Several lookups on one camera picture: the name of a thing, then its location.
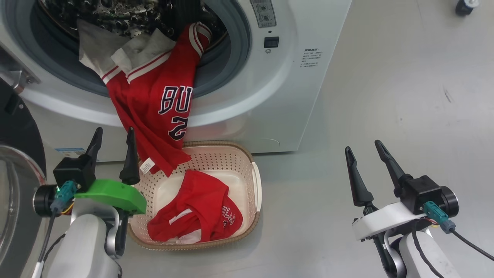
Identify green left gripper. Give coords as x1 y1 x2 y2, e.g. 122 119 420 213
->
74 126 147 216

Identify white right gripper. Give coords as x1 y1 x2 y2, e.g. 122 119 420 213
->
344 139 426 242

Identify blue white energy label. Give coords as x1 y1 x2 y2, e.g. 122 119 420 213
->
54 147 102 163

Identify black caster wheel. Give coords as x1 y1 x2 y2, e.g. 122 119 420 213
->
455 0 480 17

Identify red Bulls basketball jersey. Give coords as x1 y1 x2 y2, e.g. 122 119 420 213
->
77 19 213 177

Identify red basketball shorts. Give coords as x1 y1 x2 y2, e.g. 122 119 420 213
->
147 170 244 244

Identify dark round washing machine door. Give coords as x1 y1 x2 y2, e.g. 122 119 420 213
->
0 77 47 278

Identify white washing machine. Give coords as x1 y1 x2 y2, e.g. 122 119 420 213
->
0 0 352 163

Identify grey instruction sticker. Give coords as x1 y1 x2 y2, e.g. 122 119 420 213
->
250 0 277 28

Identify teal plug black camera cable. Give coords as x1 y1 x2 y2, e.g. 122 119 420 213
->
31 181 78 278
423 201 494 261

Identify cream perforated laundry basket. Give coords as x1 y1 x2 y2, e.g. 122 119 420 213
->
127 141 263 251

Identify washing machine drum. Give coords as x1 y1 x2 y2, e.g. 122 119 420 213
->
37 0 228 51

